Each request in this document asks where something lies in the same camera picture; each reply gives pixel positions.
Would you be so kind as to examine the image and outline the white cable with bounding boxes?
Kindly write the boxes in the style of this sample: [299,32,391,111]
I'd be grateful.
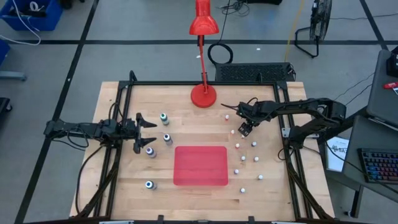
[0,0,42,47]

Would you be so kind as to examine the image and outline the red translucent plastic bin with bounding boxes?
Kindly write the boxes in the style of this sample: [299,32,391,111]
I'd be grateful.
[173,146,229,187]

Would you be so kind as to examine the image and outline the blue box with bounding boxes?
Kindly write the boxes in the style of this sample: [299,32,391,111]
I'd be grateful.
[0,40,11,66]

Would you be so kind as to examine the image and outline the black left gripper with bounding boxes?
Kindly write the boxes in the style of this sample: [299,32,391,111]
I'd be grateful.
[119,113,158,154]

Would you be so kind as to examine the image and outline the grey side desk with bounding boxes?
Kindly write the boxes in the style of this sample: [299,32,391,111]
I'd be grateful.
[366,49,398,128]

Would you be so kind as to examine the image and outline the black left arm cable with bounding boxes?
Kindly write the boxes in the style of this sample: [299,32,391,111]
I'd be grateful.
[75,144,106,215]

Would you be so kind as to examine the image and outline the black perforated case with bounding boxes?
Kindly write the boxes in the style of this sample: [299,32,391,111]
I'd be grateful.
[214,62,296,83]

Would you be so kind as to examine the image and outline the black floor fan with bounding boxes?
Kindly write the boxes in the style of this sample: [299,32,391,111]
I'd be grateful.
[294,0,333,59]

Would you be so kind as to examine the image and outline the grey metal foot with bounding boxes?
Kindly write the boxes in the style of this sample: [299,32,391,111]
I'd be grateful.
[0,71,27,82]

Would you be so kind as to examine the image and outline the black desk device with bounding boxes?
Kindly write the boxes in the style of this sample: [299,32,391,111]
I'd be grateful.
[386,45,398,78]

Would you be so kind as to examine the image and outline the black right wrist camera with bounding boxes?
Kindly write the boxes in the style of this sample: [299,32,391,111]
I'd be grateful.
[238,121,254,138]

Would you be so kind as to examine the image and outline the white paper sheet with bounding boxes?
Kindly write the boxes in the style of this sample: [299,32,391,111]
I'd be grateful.
[325,136,351,172]

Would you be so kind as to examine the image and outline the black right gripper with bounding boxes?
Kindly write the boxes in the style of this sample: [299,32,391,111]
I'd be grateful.
[221,101,265,122]

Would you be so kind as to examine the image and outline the backlit black keyboard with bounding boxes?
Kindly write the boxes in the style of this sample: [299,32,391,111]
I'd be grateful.
[357,147,398,184]

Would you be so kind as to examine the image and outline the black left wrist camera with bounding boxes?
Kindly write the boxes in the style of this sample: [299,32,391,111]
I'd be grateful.
[121,120,136,140]

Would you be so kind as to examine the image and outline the red desk lamp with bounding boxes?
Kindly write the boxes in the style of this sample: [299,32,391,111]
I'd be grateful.
[188,0,220,109]

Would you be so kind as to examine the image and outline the black aluminium table frame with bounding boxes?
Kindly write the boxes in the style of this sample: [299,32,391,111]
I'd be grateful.
[70,70,336,224]

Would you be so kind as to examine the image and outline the coiled black cable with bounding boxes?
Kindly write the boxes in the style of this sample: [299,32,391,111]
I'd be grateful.
[207,42,234,65]

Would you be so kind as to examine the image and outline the blue storage bin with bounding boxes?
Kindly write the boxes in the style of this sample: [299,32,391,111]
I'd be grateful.
[0,0,64,32]

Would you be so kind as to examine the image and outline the tangled black cables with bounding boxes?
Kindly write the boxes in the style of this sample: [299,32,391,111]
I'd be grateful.
[219,0,251,17]

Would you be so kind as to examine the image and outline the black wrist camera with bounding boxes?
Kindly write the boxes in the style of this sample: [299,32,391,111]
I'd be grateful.
[238,121,254,138]
[121,120,136,140]

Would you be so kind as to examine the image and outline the black chair base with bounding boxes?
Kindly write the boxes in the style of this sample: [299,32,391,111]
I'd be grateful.
[0,97,13,123]

